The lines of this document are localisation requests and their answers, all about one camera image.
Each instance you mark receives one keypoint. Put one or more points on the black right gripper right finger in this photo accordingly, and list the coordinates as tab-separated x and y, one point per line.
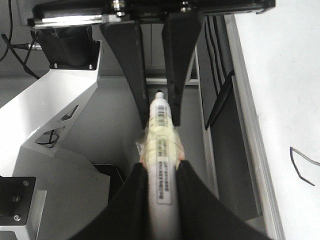
203	216

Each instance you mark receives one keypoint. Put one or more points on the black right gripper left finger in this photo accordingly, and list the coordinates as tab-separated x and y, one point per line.
125	217

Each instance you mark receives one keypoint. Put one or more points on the white whiteboard marker taped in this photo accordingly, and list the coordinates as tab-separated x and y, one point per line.
160	155

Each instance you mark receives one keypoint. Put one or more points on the white whiteboard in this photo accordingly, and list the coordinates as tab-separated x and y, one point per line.
281	49

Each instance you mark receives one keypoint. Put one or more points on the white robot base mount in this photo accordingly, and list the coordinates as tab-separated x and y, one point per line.
51	136

